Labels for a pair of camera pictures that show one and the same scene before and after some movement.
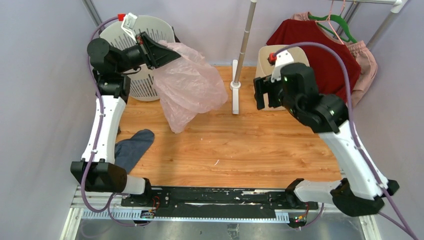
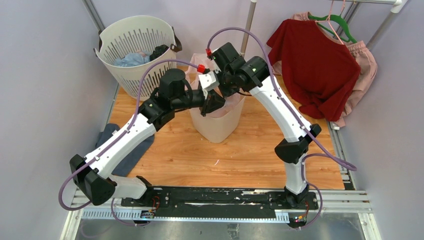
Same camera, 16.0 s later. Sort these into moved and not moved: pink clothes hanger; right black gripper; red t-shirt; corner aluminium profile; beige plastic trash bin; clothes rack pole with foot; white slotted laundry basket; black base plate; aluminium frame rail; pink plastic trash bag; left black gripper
Moved: beige plastic trash bin; pink plastic trash bag; left black gripper; right black gripper
Not moved: aluminium frame rail; pink clothes hanger; clothes rack pole with foot; white slotted laundry basket; corner aluminium profile; black base plate; red t-shirt
